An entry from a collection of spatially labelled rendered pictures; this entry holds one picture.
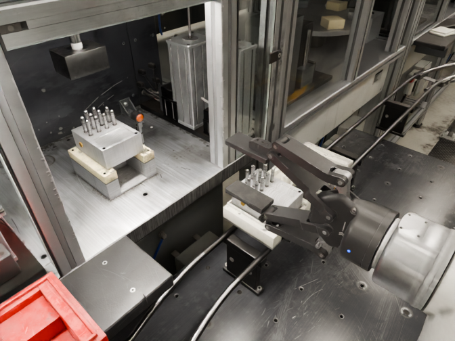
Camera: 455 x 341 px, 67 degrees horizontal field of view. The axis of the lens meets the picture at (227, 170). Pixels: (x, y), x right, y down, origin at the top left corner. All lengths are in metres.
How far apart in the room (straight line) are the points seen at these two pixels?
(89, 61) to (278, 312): 0.67
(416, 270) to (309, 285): 0.55
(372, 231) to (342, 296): 0.54
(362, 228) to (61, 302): 0.43
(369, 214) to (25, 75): 0.83
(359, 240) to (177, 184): 0.50
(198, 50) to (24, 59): 0.41
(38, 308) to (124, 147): 0.35
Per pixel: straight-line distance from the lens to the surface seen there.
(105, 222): 0.76
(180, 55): 0.91
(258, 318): 0.86
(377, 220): 0.40
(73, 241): 0.65
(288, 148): 0.41
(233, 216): 0.78
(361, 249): 0.40
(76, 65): 0.74
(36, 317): 0.61
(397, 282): 0.40
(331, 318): 0.89
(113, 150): 0.76
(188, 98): 0.94
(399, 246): 0.39
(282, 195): 0.76
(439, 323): 0.40
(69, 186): 0.88
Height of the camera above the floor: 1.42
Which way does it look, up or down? 38 degrees down
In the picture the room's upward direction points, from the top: straight up
